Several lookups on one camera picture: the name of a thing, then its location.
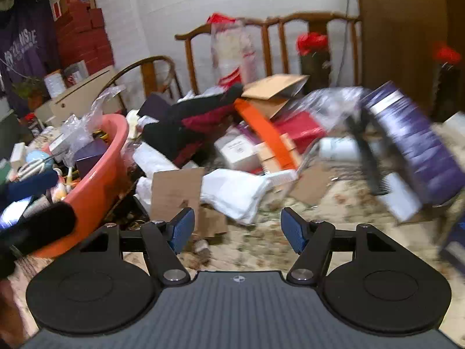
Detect white cylindrical tube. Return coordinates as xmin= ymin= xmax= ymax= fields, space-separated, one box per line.
xmin=318 ymin=137 xmax=364 ymax=161

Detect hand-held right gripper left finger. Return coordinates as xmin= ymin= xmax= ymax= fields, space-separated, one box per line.
xmin=77 ymin=207 xmax=196 ymax=286

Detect bag of paper cups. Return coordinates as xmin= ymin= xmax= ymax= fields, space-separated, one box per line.
xmin=207 ymin=13 xmax=257 ymax=88

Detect clear plastic wrapper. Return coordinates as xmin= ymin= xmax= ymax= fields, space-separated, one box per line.
xmin=291 ymin=87 xmax=372 ymax=132

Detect round-back wooden chair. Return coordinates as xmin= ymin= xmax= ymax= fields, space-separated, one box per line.
xmin=105 ymin=56 xmax=183 ymax=107

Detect white crumpled tissue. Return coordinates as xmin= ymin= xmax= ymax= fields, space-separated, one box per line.
xmin=136 ymin=177 xmax=153 ymax=206

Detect purple barcode box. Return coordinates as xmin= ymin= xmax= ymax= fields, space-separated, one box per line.
xmin=74 ymin=138 xmax=110 ymax=179

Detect wooden door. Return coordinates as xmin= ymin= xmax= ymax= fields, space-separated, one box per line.
xmin=354 ymin=0 xmax=465 ymax=117

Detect black and red garment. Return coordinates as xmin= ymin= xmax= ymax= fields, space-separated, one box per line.
xmin=142 ymin=83 xmax=245 ymax=170

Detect floral cloth covered desktop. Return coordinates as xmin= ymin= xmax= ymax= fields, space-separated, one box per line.
xmin=7 ymin=120 xmax=465 ymax=339

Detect beige box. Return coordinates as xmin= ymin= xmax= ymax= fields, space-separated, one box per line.
xmin=34 ymin=65 xmax=121 ymax=125

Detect stack of red boxes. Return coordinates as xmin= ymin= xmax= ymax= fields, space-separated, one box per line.
xmin=54 ymin=0 xmax=115 ymax=78

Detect orange strap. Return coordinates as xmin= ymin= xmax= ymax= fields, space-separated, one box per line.
xmin=234 ymin=98 xmax=297 ymax=170

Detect brown paper envelope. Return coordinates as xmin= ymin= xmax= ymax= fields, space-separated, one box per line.
xmin=242 ymin=74 xmax=310 ymax=101

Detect crumpled clear plastic bag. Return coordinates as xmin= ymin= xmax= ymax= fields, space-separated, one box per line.
xmin=60 ymin=85 xmax=126 ymax=161

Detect small cardboard piece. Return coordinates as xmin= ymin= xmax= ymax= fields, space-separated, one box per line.
xmin=291 ymin=163 xmax=341 ymax=206

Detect white paper sheet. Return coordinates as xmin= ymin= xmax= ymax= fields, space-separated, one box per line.
xmin=384 ymin=172 xmax=424 ymax=223

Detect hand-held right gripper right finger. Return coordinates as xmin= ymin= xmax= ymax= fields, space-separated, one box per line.
xmin=281 ymin=207 xmax=397 ymax=286

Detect white jar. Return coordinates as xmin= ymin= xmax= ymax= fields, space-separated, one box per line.
xmin=44 ymin=70 xmax=67 ymax=98

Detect person's left forearm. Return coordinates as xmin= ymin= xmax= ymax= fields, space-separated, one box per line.
xmin=0 ymin=280 xmax=24 ymax=339

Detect wooden slat-back chair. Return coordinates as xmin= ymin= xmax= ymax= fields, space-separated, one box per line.
xmin=175 ymin=12 xmax=364 ymax=96

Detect red packet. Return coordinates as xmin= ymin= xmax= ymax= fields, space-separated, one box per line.
xmin=274 ymin=111 xmax=326 ymax=145

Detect white cloth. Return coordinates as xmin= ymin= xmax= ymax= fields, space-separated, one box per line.
xmin=200 ymin=169 xmax=274 ymax=226

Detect dark purple box lid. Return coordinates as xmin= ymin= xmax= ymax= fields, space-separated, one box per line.
xmin=138 ymin=94 xmax=176 ymax=119

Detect white socket box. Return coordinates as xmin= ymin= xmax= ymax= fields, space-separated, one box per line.
xmin=214 ymin=134 xmax=261 ymax=172

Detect large purple patterned box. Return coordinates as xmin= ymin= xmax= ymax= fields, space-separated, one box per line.
xmin=361 ymin=82 xmax=465 ymax=209

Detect dark bottle red cap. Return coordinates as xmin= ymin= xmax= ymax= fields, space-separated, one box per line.
xmin=432 ymin=42 xmax=464 ymax=121
xmin=296 ymin=33 xmax=332 ymax=88

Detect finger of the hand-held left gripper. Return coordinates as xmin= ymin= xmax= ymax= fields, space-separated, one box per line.
xmin=15 ymin=202 xmax=77 ymax=257
xmin=0 ymin=170 xmax=60 ymax=204

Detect black comb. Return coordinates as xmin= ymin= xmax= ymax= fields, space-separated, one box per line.
xmin=346 ymin=111 xmax=390 ymax=197

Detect large cardboard piece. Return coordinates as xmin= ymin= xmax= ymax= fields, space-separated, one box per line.
xmin=150 ymin=167 xmax=206 ymax=223

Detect pink plastic basin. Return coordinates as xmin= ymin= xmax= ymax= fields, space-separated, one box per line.
xmin=34 ymin=114 xmax=130 ymax=259

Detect potted plant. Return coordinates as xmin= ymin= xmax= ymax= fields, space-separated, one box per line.
xmin=12 ymin=76 xmax=46 ymax=112

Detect purple hanging shirt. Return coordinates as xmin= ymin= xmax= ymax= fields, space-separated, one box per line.
xmin=0 ymin=0 xmax=61 ymax=117

